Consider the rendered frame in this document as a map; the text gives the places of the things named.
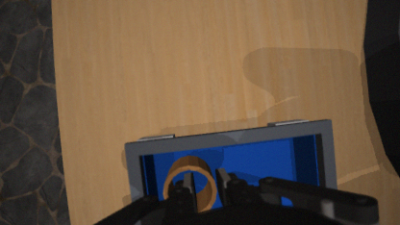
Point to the grey round turntable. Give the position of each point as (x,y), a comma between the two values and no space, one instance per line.
(381,48)

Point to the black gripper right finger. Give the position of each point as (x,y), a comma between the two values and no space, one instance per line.
(348,208)

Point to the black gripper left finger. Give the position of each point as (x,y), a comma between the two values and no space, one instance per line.
(181,203)

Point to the bronze bushing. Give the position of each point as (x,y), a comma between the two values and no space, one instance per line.
(206,197)

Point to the grey tray with blue and red compartments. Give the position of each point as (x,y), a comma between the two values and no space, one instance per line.
(306,155)

